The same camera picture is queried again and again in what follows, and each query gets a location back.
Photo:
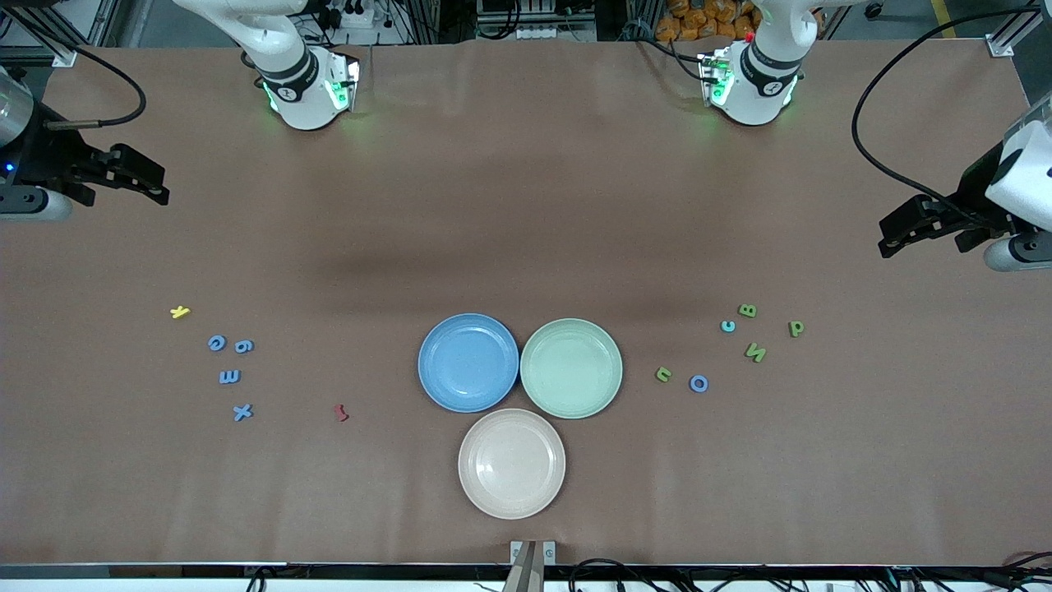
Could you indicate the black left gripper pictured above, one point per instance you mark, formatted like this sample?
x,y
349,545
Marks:
x,y
975,200

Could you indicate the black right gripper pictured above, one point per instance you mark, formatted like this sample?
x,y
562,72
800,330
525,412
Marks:
x,y
43,156

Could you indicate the green foam letter P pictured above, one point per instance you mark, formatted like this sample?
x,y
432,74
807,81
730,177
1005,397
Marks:
x,y
793,330

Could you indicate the blue foam letter C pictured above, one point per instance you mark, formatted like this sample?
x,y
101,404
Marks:
x,y
210,343

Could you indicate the green foam letter B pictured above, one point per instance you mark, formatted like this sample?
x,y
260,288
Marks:
x,y
747,311

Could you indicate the blue foam letter six-shaped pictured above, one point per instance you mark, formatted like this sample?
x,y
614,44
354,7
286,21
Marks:
x,y
239,346

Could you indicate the green foam letter N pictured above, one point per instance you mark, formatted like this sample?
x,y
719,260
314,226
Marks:
x,y
755,353

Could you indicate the blue foam letter E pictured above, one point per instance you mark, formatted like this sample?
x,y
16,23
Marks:
x,y
229,376

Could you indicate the blue foam letter X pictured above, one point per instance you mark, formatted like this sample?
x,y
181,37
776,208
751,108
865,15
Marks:
x,y
242,412

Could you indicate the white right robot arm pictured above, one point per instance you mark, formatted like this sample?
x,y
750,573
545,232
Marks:
x,y
288,90

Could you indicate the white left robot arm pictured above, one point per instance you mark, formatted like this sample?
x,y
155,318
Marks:
x,y
764,82

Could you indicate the power strip with plugs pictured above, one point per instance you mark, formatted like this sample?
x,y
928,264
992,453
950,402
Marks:
x,y
353,18

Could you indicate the blue foam letter O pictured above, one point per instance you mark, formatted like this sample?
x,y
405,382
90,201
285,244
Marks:
x,y
691,384

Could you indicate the orange bags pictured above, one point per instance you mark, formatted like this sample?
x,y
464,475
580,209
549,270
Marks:
x,y
699,16

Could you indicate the red foam letter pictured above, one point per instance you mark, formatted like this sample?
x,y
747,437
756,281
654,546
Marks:
x,y
342,413

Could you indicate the green plate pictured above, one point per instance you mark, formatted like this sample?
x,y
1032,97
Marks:
x,y
571,395

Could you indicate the brown paper table cover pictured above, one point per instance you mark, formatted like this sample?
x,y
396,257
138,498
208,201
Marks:
x,y
526,205

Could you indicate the blue plate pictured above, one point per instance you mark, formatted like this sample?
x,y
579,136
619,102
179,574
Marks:
x,y
468,386

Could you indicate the white power strip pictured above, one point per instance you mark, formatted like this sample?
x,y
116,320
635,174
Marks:
x,y
542,31

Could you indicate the beige plate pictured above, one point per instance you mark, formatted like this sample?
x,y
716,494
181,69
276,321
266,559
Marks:
x,y
511,464

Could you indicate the aluminium frame post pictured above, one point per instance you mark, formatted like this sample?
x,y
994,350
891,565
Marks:
x,y
64,56
1001,45

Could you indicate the metal table edge rail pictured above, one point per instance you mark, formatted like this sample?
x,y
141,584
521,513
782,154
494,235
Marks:
x,y
82,586

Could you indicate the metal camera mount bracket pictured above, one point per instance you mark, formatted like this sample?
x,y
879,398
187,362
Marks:
x,y
530,567

